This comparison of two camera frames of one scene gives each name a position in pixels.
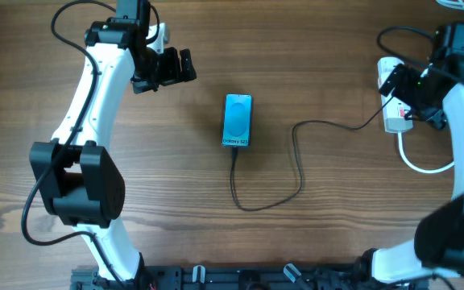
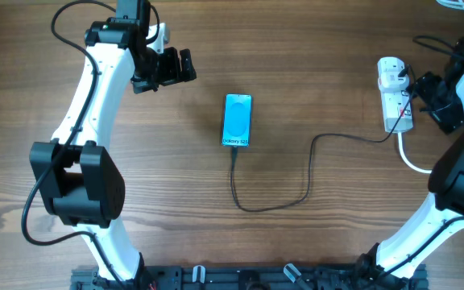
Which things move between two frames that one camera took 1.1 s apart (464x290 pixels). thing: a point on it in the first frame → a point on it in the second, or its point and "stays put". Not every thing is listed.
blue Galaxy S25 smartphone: x=238 y=120 stays put
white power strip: x=394 y=111 stays put
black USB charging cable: x=363 y=126 → x=312 y=162
